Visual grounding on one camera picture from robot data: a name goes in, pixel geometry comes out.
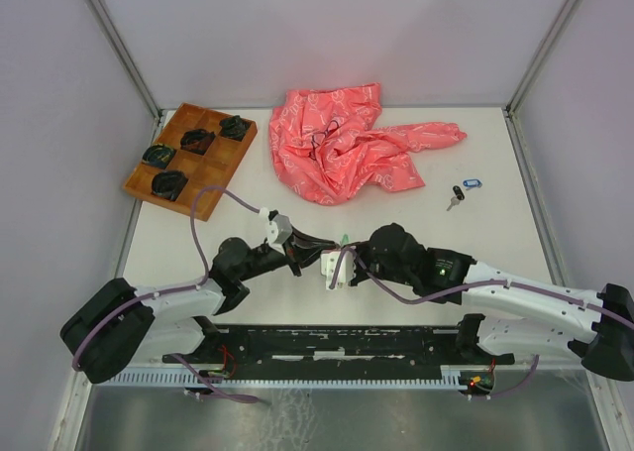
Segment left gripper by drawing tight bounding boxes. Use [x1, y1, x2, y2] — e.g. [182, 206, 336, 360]
[238, 223, 335, 282]

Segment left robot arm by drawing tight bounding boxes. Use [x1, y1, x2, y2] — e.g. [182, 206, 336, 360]
[59, 230, 338, 384]

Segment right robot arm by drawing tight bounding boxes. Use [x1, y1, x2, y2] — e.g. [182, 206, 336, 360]
[346, 223, 633, 382]

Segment key with black head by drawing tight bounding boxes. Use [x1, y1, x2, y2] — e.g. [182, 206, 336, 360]
[447, 185, 465, 211]

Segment pink patterned cloth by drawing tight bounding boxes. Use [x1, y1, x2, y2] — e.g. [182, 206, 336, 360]
[268, 83, 467, 206]

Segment eyeglasses on cloth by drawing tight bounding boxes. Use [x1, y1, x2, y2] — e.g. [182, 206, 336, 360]
[308, 119, 340, 161]

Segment blue key tag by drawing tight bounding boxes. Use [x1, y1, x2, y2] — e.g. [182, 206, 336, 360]
[463, 178, 482, 190]

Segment wooden compartment tray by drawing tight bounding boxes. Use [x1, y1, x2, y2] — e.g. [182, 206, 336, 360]
[123, 103, 258, 221]

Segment dark rolled item top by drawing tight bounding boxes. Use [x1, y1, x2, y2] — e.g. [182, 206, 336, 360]
[219, 115, 251, 142]

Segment dark rolled item bottom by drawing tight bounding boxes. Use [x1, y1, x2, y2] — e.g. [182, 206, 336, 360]
[151, 170, 188, 202]

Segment dark rolled item middle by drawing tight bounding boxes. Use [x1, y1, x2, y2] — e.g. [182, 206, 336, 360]
[180, 128, 216, 155]

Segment dark green rolled item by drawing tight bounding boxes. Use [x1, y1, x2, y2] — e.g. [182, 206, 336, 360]
[142, 144, 176, 169]

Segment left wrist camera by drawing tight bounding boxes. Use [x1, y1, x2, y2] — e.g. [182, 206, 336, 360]
[259, 207, 293, 252]

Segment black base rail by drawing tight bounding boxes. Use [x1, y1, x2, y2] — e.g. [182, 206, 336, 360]
[182, 314, 515, 378]

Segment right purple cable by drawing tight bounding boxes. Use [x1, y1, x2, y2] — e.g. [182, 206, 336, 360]
[329, 245, 634, 400]

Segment white cable duct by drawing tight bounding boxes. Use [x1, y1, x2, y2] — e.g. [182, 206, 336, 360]
[104, 362, 487, 392]

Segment right aluminium frame post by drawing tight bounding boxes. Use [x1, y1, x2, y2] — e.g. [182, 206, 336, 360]
[504, 0, 595, 115]

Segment aluminium frame post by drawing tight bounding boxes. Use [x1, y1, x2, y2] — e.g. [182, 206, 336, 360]
[84, 0, 162, 120]
[504, 0, 595, 115]

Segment left aluminium frame post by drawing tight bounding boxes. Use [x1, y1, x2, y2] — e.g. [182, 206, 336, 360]
[84, 0, 162, 120]

